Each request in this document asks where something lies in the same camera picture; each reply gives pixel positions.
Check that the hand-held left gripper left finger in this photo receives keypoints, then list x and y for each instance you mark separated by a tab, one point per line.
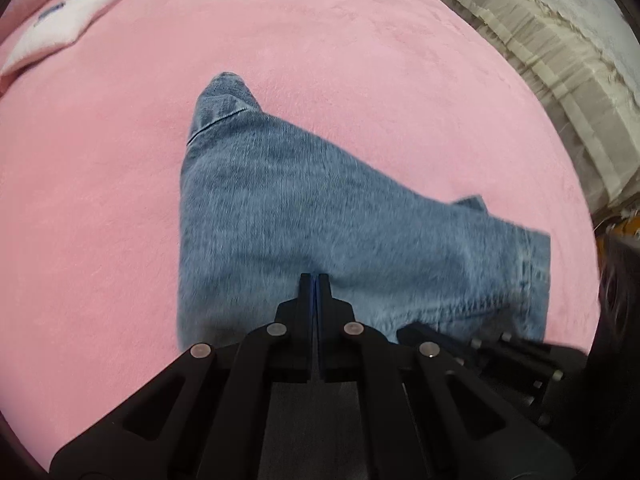
292	320

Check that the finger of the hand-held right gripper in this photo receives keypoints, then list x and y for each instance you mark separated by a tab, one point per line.
495	360

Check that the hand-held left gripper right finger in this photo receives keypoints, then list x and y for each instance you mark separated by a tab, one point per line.
332	320

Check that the blue denim jeans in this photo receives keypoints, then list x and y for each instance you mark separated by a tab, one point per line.
310	200

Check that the pink bed sheet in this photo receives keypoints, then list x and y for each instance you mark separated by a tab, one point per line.
125	185

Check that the cream lace cloth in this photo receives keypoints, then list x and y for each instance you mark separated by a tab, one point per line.
565	60

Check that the white printed pillow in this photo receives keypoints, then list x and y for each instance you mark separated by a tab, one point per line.
60	25

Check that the pink folded quilt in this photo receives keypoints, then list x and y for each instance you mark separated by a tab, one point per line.
25	0

